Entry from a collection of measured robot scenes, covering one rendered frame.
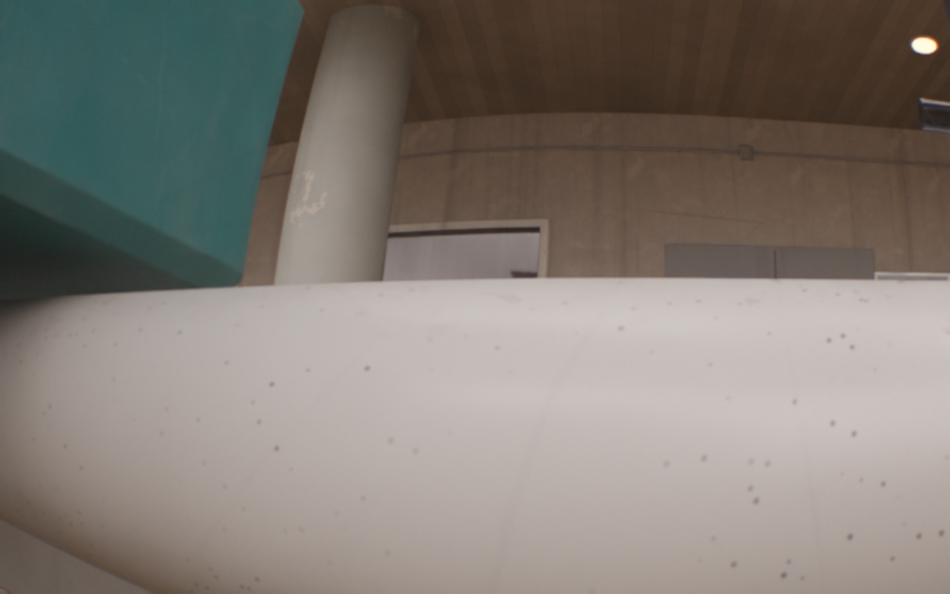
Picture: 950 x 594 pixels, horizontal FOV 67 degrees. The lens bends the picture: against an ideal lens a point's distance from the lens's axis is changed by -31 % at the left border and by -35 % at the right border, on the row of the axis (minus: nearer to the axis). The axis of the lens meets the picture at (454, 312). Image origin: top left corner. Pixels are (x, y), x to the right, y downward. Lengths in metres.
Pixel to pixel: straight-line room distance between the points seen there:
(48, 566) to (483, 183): 7.16
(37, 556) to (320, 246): 4.93
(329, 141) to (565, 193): 2.28
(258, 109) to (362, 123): 5.29
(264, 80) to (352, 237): 5.11
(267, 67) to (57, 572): 0.24
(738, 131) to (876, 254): 1.57
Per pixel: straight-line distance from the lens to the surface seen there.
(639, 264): 6.83
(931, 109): 0.39
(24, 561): 0.37
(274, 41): 0.16
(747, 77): 6.31
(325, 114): 5.51
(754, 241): 6.67
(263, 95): 0.16
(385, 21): 5.76
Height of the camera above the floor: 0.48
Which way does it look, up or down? 10 degrees up
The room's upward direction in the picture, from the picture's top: 5 degrees clockwise
